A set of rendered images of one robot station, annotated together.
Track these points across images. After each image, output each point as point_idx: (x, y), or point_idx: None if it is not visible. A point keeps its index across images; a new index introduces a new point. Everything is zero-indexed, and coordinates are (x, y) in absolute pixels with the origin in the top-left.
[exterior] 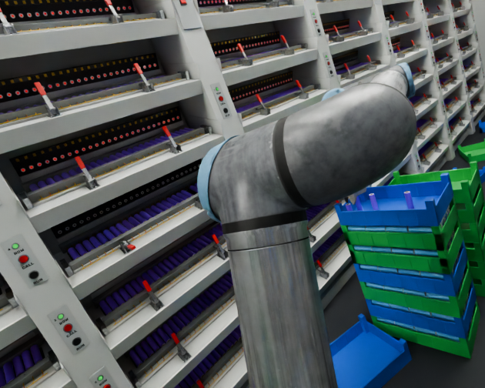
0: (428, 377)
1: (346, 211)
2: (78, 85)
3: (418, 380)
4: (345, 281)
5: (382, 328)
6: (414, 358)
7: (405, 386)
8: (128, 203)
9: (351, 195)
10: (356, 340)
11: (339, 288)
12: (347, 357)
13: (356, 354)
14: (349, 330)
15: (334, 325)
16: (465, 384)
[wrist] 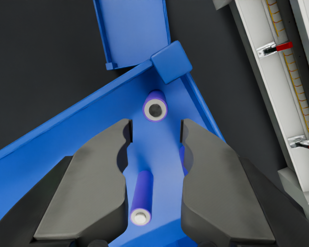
0: (90, 67)
1: (126, 75)
2: None
3: (92, 57)
4: (262, 93)
5: None
6: (112, 73)
7: (92, 42)
8: None
9: (102, 135)
10: (164, 37)
11: (256, 76)
12: (149, 12)
13: (147, 25)
14: (167, 30)
15: (203, 29)
16: (72, 86)
